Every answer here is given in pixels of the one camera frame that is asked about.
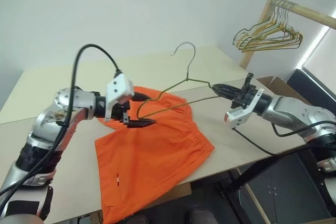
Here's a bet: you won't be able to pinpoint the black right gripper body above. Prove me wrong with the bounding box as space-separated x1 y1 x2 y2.
230 72 259 109

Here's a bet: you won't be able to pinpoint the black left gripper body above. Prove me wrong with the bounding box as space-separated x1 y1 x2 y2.
111 100 131 125

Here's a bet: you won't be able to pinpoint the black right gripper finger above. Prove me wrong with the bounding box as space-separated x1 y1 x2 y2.
214 89 237 101
213 83 239 94

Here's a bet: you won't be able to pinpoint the orange shorts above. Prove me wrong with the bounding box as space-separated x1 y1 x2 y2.
93 85 216 223

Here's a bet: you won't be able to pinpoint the green wire hanger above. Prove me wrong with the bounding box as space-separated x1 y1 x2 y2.
136 41 223 120

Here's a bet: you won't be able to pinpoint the brown cardboard box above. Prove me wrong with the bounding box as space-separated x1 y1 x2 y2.
256 76 312 105

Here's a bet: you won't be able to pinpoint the bunch of gold hangers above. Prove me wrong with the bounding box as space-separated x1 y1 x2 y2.
238 1 300 51

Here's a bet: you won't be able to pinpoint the black flat screen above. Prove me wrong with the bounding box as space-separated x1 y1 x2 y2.
287 68 336 120

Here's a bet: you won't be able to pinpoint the thin wooden stick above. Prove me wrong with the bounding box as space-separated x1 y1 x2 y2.
236 168 270 224

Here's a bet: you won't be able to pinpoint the wooden clothes rack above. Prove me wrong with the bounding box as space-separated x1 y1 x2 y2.
239 0 336 69

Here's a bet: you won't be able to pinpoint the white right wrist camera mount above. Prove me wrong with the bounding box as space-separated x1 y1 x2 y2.
224 89 265 130

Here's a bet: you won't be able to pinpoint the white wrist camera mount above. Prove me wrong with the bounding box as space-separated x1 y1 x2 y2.
224 89 265 130
104 73 135 123

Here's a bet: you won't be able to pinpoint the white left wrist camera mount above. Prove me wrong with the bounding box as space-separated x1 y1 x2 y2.
104 73 135 123

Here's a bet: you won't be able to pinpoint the grey wire hanger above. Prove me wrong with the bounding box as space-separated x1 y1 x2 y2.
232 0 292 48

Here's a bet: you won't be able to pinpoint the yellow wire hanger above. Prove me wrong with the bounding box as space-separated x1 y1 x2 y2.
236 1 296 50

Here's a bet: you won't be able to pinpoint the black metal stand frame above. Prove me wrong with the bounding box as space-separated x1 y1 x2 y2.
215 145 336 224

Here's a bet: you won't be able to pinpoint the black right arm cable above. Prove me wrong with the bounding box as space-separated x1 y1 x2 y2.
232 120 336 156

